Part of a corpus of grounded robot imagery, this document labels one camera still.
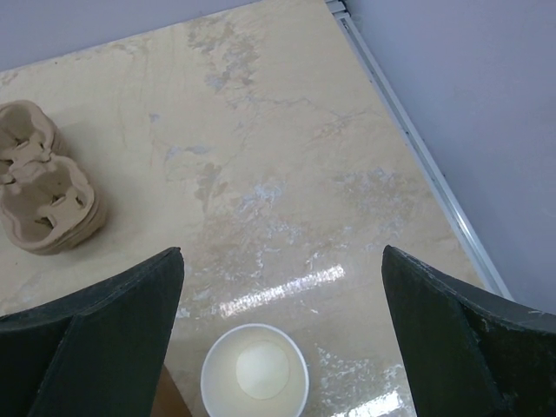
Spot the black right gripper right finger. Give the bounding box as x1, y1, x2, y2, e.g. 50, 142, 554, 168
381, 246, 555, 416

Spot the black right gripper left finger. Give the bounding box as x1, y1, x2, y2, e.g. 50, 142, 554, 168
1, 248, 184, 416

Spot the brown paper bag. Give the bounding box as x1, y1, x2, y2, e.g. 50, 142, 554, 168
150, 365, 192, 417

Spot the white paper cup stack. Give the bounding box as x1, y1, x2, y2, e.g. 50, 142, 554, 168
200, 323, 310, 417

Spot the aluminium table edge rail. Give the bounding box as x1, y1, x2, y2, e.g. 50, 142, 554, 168
325, 0, 514, 301

